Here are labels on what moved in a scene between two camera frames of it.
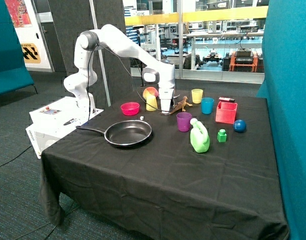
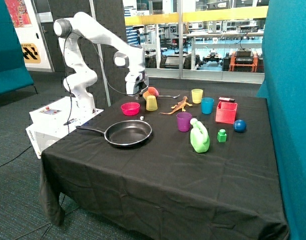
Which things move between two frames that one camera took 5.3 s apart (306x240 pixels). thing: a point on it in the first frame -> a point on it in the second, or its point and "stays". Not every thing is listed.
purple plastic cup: [183, 120] stays
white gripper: [165, 94] -> [136, 82]
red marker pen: [226, 99] stays
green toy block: [221, 136] stays
